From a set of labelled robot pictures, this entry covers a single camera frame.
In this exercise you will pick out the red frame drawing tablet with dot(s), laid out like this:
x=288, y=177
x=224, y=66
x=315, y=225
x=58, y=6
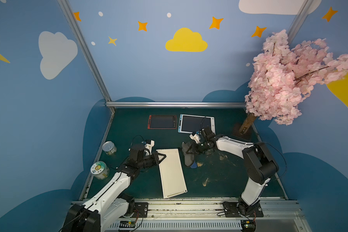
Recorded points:
x=162, y=122

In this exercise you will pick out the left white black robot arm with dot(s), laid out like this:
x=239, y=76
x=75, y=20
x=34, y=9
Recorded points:
x=110, y=203

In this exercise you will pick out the blue wiping cloth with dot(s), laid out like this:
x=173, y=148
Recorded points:
x=189, y=153

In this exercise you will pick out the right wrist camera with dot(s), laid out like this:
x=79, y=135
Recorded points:
x=195, y=136

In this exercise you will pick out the white blue drawing tablet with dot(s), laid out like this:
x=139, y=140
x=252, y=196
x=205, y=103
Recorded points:
x=193, y=123

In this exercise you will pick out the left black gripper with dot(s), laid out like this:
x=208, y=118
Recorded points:
x=153, y=158

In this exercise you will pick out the white frame drawing tablet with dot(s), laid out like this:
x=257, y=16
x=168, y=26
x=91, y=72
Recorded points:
x=171, y=173

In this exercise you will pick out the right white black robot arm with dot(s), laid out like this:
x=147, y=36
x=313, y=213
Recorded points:
x=270, y=167

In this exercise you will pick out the dark square tree base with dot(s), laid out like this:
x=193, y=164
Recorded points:
x=242, y=132

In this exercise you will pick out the small circuit board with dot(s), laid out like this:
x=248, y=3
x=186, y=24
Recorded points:
x=248, y=226
x=126, y=226

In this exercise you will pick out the right small circuit board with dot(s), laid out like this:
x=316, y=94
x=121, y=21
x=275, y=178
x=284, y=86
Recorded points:
x=248, y=226

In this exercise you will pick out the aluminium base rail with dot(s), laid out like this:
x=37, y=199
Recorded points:
x=276, y=215

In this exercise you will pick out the silver tin can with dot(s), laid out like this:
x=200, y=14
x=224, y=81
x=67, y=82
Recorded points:
x=109, y=148

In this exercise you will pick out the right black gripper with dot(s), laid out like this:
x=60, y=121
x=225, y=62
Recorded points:
x=196, y=147

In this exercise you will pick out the left small circuit board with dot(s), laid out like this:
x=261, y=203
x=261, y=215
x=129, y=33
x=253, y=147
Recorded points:
x=126, y=226

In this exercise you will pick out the pink cherry blossom tree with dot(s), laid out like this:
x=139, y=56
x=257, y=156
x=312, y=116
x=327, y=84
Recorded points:
x=284, y=77

